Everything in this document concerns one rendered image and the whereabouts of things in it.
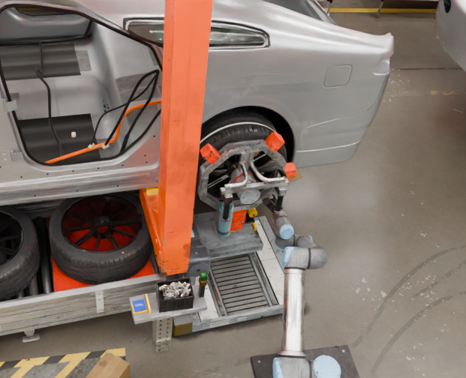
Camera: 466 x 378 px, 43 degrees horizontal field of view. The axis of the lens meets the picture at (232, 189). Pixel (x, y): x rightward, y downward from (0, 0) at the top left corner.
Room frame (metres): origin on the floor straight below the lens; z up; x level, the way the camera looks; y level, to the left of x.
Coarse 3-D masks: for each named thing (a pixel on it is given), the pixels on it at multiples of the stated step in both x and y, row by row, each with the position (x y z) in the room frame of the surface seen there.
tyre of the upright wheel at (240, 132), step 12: (216, 120) 2.90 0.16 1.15; (228, 120) 2.89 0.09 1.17; (240, 120) 2.90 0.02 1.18; (252, 120) 2.93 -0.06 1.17; (264, 120) 3.01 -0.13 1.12; (204, 132) 2.83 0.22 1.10; (216, 132) 2.80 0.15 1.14; (228, 132) 2.79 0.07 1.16; (240, 132) 2.80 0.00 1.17; (252, 132) 2.83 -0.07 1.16; (264, 132) 2.86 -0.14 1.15; (276, 132) 3.00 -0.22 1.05; (204, 144) 2.74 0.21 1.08; (216, 144) 2.74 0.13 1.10
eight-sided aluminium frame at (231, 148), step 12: (228, 144) 2.73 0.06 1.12; (240, 144) 2.75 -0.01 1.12; (252, 144) 2.78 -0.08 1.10; (264, 144) 2.78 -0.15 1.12; (228, 156) 2.68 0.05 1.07; (276, 156) 2.81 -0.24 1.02; (204, 168) 2.65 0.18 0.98; (204, 180) 2.63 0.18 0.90; (204, 192) 2.63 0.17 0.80; (264, 192) 2.84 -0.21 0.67; (216, 204) 2.67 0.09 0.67; (240, 204) 2.75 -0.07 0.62; (252, 204) 2.77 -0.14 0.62
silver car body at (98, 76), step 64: (0, 0) 2.54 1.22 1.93; (64, 0) 2.64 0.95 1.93; (128, 0) 2.77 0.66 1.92; (256, 0) 3.11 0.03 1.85; (0, 64) 2.41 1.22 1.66; (64, 64) 3.76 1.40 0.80; (128, 64) 3.56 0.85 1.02; (256, 64) 2.88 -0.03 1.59; (320, 64) 3.04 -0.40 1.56; (384, 64) 3.42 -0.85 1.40; (0, 128) 2.35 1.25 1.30; (64, 128) 3.02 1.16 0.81; (128, 128) 2.90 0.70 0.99; (320, 128) 3.08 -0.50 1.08; (0, 192) 2.30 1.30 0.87; (64, 192) 2.44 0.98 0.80
